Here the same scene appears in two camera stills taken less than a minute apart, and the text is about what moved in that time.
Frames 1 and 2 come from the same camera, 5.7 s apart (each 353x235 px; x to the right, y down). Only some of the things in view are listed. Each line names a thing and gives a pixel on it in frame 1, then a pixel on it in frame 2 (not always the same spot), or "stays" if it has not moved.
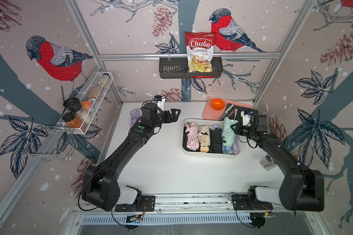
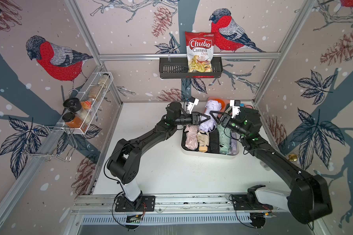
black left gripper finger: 174,115 → 208,118
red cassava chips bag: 200,48 stays
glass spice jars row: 95,92 stays
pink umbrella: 192,138 stays
